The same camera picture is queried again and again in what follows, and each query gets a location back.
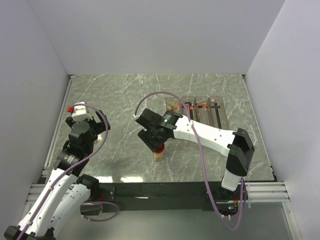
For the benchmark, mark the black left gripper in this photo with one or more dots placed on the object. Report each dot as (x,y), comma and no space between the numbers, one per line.
(100,126)

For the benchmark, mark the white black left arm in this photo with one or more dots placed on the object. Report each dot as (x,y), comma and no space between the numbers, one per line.
(66,188)

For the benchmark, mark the red jar lid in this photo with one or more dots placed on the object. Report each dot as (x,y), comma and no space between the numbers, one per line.
(160,149)

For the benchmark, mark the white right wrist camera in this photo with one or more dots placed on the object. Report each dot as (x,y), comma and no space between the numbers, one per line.
(136,116)

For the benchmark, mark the clear candy drawer box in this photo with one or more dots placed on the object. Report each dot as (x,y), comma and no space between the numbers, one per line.
(208,110)

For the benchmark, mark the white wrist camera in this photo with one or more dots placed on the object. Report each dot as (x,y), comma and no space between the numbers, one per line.
(79,113)
(136,116)

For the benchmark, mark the black base beam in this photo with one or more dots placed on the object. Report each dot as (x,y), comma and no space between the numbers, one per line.
(152,196)

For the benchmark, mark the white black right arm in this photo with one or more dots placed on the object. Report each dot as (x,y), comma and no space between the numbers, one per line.
(237,145)

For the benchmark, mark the aluminium frame rail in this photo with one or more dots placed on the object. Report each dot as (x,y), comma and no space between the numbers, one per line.
(46,168)

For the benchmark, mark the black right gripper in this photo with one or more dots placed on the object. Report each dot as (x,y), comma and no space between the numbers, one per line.
(144,135)

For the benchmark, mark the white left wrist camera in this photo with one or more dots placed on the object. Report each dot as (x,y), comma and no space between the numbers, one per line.
(79,113)

